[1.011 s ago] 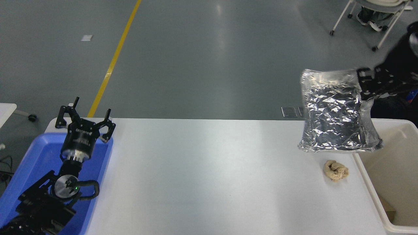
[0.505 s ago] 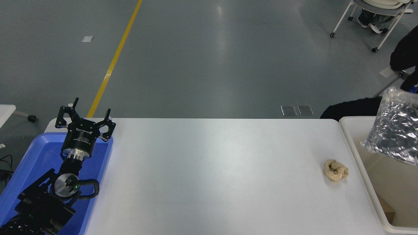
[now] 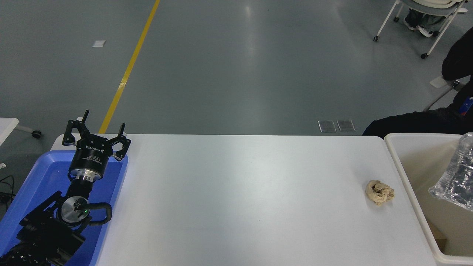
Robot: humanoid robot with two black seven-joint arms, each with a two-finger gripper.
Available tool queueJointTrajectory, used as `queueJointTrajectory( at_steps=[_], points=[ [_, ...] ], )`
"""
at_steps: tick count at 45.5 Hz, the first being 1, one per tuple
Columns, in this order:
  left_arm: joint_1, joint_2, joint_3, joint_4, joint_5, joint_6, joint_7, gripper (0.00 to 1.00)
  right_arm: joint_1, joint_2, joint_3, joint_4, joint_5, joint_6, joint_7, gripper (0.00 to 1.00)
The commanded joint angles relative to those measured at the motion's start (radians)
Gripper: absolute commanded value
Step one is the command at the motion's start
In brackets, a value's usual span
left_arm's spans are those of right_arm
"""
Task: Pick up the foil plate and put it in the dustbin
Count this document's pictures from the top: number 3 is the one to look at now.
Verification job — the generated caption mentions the white wheeled chair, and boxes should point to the white wheeled chair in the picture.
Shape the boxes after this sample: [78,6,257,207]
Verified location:
[373,0,468,59]

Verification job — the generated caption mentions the blue plastic tray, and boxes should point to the blue plastic tray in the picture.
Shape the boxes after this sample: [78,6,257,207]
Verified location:
[0,150,129,266]

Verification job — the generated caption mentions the large pale plastic bin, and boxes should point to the large pale plastic bin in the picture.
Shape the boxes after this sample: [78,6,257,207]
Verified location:
[384,133,473,266]

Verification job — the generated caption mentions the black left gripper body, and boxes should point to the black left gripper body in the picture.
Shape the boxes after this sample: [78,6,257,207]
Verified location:
[70,134,119,172]

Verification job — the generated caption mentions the black cables on floor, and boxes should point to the black cables on floor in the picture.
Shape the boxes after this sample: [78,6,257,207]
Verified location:
[0,175,15,207]

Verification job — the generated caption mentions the white and grey chair base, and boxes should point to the white and grey chair base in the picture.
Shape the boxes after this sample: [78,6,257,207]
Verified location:
[423,76,462,111]

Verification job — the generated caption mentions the person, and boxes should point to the person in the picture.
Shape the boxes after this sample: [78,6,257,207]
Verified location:
[404,0,464,38]
[362,27,473,136]

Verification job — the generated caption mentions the crumpled tan paper ball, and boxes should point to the crumpled tan paper ball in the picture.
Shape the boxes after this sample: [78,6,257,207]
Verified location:
[365,180,395,205]

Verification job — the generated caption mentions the white side table with caster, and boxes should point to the white side table with caster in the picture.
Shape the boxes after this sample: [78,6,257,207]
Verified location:
[0,118,42,146]

